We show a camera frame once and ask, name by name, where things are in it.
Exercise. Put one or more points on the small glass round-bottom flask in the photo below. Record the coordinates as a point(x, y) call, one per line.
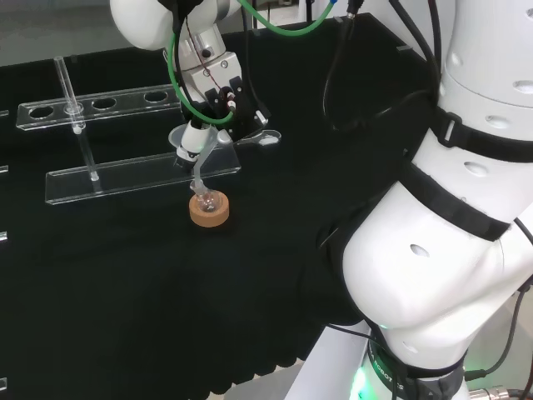
point(205, 202)

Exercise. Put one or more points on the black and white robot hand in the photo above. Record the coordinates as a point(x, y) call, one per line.
point(216, 79)

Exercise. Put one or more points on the black bench cloth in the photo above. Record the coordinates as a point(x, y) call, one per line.
point(125, 291)

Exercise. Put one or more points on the clear plastic funnel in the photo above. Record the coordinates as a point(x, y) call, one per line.
point(199, 166)

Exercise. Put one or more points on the clear acrylic funnel stand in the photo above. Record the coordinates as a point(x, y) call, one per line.
point(125, 179)

